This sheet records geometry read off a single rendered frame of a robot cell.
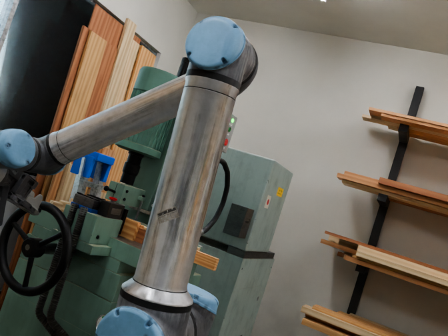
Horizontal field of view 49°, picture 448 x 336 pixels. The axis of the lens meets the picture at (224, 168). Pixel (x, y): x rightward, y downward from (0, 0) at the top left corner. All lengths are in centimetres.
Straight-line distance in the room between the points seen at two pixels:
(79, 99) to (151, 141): 168
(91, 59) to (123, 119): 227
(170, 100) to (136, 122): 10
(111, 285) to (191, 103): 84
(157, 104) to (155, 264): 40
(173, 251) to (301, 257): 306
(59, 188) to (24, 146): 206
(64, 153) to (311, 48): 327
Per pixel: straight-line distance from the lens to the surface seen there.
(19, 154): 124
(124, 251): 164
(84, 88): 346
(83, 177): 281
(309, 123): 413
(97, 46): 352
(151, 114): 120
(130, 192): 185
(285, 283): 403
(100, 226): 162
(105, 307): 168
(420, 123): 353
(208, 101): 98
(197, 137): 97
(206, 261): 167
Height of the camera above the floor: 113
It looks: 3 degrees up
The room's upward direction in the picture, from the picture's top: 18 degrees clockwise
